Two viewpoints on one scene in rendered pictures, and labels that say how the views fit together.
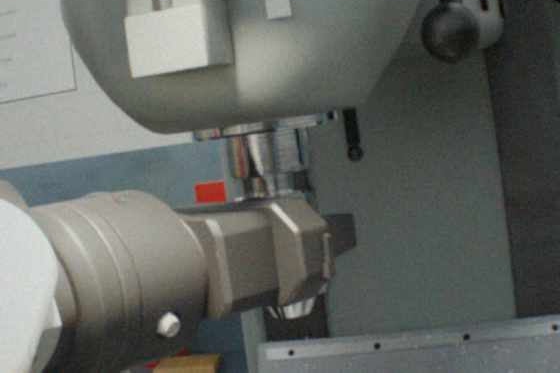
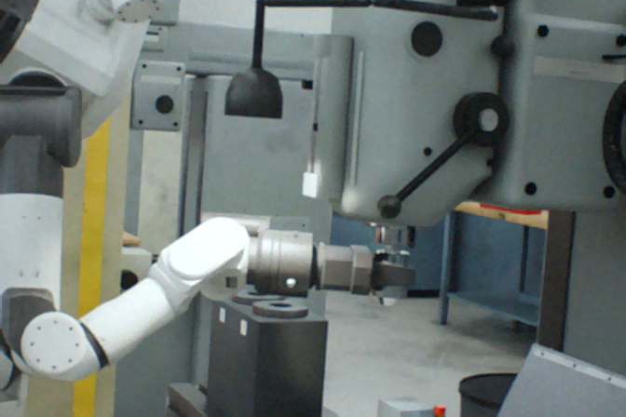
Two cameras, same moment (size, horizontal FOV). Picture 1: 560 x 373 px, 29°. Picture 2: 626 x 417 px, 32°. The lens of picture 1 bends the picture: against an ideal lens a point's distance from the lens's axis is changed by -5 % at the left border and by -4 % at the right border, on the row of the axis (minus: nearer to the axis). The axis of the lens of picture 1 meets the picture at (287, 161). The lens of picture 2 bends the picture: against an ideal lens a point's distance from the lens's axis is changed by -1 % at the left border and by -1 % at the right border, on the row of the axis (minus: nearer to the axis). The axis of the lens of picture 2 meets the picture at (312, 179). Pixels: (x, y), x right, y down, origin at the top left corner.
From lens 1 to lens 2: 1.10 m
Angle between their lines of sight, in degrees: 48
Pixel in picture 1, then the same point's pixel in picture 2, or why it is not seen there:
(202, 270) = (319, 269)
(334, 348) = (558, 358)
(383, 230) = (593, 301)
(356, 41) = not seen: hidden behind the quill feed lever
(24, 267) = (225, 246)
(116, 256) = (274, 253)
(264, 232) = (347, 262)
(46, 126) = not seen: outside the picture
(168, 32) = (310, 181)
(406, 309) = (593, 351)
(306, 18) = (360, 187)
